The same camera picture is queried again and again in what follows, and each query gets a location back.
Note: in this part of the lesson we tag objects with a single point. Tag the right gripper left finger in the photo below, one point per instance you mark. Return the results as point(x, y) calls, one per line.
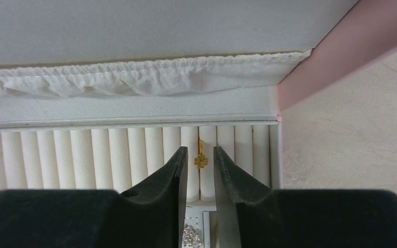
point(150, 214)

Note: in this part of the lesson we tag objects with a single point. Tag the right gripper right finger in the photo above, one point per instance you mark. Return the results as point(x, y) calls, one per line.
point(251, 214)

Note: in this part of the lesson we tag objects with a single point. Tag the pink jewelry box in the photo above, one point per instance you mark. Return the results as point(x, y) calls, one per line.
point(99, 95)

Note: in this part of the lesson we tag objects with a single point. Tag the earrings in box tray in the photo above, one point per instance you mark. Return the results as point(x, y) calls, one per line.
point(191, 237)

